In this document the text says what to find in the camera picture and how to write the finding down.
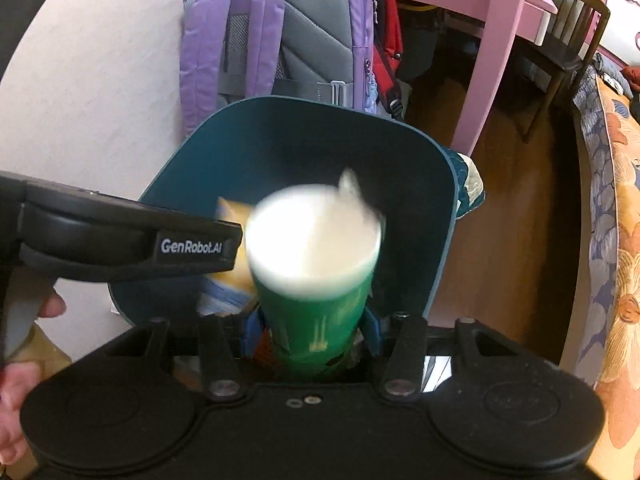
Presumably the pink white headboard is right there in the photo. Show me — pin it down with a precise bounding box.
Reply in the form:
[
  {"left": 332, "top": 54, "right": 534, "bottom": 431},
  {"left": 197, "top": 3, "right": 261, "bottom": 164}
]
[{"left": 590, "top": 0, "right": 640, "bottom": 68}]

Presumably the purple grey backpack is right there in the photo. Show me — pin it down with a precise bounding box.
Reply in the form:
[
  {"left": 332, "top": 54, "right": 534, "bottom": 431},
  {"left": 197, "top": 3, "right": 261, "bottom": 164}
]
[{"left": 180, "top": 0, "right": 378, "bottom": 116}]

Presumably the person's left hand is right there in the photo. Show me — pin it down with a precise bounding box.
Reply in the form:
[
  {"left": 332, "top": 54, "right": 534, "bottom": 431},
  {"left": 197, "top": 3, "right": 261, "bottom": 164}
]
[{"left": 0, "top": 292, "right": 68, "bottom": 466}]

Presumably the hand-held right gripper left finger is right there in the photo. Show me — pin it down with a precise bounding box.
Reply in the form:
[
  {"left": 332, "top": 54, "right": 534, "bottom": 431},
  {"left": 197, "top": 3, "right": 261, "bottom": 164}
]
[{"left": 107, "top": 314, "right": 261, "bottom": 403}]

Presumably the dark wooden chair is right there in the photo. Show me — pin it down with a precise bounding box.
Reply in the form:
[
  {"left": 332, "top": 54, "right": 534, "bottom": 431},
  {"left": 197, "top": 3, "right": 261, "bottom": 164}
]
[{"left": 515, "top": 0, "right": 612, "bottom": 142}]

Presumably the red garment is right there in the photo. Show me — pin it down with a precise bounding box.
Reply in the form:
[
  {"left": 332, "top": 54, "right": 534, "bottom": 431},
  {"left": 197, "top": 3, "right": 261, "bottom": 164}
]
[{"left": 621, "top": 65, "right": 640, "bottom": 98}]

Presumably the red bag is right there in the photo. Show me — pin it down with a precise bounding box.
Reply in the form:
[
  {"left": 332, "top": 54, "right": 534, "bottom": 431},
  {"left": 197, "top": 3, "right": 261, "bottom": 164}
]
[{"left": 370, "top": 0, "right": 405, "bottom": 121}]

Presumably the dark teal trash bin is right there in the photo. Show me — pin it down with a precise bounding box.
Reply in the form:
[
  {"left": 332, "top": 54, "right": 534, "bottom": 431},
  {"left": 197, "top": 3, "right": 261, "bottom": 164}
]
[{"left": 109, "top": 95, "right": 460, "bottom": 333}]

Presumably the blue white packet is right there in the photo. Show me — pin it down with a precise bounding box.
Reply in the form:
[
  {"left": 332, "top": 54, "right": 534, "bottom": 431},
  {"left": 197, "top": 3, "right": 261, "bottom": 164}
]
[{"left": 197, "top": 272, "right": 258, "bottom": 316}]

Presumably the bed with orange floral sheet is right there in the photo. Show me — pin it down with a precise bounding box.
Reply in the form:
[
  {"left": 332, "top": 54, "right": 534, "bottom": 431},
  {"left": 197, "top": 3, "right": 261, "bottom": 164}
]
[{"left": 560, "top": 65, "right": 640, "bottom": 480}]

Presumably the orange snack packet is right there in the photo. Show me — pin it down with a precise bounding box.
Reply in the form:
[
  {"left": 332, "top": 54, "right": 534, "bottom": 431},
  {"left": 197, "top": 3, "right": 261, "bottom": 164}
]
[{"left": 215, "top": 196, "right": 258, "bottom": 291}]

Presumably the green paper cup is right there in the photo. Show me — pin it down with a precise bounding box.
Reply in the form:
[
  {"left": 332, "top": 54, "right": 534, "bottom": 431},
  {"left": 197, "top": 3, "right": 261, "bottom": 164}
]
[{"left": 245, "top": 185, "right": 383, "bottom": 381}]

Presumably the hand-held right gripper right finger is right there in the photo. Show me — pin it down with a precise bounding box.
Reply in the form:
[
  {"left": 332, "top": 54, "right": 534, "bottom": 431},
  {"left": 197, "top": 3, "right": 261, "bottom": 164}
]
[{"left": 360, "top": 307, "right": 526, "bottom": 403}]

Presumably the pink desk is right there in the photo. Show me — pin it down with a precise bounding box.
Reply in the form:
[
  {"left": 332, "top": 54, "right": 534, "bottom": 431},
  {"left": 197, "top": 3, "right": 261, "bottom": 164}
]
[{"left": 350, "top": 0, "right": 558, "bottom": 156}]

